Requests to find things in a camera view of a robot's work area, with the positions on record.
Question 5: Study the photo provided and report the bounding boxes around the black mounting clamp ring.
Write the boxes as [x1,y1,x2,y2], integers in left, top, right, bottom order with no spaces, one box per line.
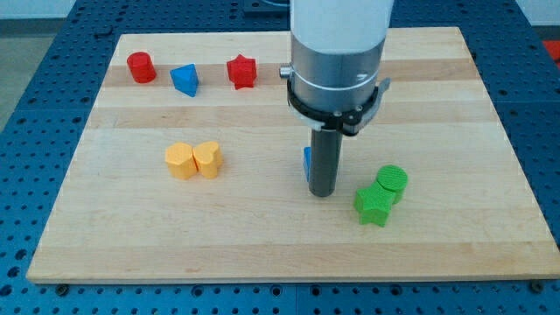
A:
[286,77,390,137]

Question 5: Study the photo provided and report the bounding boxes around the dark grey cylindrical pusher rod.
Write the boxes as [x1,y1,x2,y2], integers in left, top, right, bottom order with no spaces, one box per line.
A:
[309,130,342,197]

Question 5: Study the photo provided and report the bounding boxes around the blue cube block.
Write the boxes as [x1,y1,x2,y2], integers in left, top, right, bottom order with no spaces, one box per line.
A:
[303,146,312,181]

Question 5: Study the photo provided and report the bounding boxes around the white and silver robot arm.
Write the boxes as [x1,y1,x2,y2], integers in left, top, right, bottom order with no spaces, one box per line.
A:
[279,0,394,197]

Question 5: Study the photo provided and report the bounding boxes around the blue triangle block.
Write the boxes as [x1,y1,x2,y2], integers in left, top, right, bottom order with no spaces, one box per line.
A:
[170,64,199,97]

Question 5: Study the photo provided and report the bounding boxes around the green cylinder block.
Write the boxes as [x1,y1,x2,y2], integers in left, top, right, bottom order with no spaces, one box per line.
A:
[376,164,409,204]

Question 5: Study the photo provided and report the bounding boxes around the green star block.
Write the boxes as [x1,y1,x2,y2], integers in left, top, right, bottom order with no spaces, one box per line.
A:
[353,182,396,227]

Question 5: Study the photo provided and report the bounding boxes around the red star block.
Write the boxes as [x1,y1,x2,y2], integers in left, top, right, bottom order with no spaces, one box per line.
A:
[226,54,257,89]

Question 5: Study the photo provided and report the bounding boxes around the yellow heart block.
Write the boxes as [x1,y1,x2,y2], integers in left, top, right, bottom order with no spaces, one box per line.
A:
[192,141,223,179]

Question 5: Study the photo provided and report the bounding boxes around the wooden board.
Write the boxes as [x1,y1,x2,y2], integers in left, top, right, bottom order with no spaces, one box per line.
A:
[27,27,559,284]

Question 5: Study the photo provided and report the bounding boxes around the yellow pentagon block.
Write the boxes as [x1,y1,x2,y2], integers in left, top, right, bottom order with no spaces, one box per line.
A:
[164,142,198,180]

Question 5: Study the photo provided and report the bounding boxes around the red cylinder block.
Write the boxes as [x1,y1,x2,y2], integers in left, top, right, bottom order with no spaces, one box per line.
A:
[127,52,157,84]

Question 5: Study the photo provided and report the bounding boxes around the red object at right edge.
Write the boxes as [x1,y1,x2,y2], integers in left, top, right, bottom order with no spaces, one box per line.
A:
[542,40,560,67]

